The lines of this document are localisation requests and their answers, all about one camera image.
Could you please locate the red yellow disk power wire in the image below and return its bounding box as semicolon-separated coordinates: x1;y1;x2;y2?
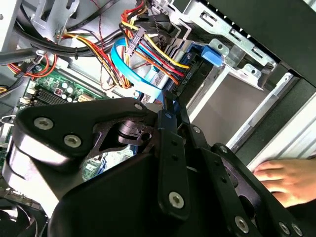
61;0;191;89

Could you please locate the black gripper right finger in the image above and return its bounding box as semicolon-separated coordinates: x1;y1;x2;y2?
176;98;306;237

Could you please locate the person's bare hand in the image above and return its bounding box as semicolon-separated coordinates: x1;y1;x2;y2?
253;158;316;208

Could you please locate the hard disk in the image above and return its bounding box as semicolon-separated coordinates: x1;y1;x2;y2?
138;37;229;104

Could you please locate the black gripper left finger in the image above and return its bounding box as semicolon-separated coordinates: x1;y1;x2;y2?
1;91;191;220

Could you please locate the blue data wire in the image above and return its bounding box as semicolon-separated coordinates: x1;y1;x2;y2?
110;38;178;104

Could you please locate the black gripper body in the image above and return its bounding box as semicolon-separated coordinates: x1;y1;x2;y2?
48;152;223;237

